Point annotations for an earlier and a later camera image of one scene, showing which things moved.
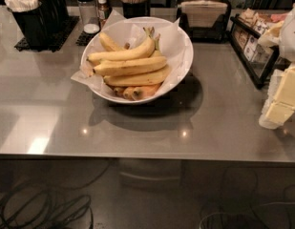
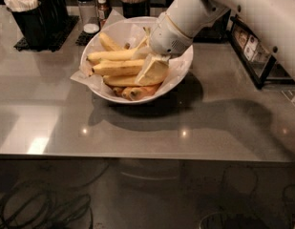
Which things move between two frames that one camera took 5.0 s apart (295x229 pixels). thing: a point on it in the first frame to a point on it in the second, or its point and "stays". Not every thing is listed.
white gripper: x=290 y=37 to x=167 y=37
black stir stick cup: x=136 y=10 stays
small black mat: x=85 y=38 stays
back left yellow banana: x=109 y=44 stays
